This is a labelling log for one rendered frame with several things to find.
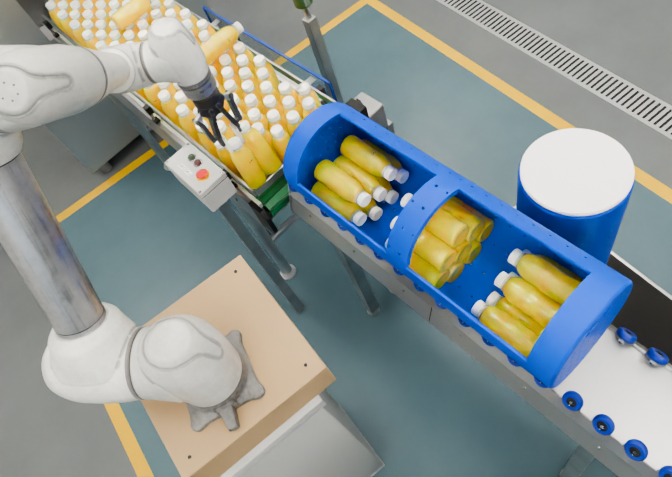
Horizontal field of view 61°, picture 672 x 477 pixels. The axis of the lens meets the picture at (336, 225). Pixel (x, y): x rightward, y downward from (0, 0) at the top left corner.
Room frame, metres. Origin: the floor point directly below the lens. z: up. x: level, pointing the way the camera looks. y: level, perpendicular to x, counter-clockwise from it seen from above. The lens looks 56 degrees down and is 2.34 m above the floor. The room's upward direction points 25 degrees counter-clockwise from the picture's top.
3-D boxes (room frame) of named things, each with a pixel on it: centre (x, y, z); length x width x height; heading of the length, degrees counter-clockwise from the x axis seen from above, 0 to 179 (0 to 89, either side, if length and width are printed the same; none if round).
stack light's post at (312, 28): (1.66, -0.21, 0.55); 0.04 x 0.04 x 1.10; 23
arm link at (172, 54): (1.22, 0.18, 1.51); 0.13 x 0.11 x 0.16; 72
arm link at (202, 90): (1.21, 0.17, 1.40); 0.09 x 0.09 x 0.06
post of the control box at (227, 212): (1.25, 0.32, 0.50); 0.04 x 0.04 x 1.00; 23
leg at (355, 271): (1.08, 0.01, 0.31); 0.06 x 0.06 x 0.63; 23
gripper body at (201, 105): (1.22, 0.17, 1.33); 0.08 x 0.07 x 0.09; 112
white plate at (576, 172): (0.72, -0.63, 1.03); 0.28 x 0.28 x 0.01
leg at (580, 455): (0.17, -0.37, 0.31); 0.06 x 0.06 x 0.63; 23
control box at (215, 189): (1.25, 0.32, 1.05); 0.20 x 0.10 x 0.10; 23
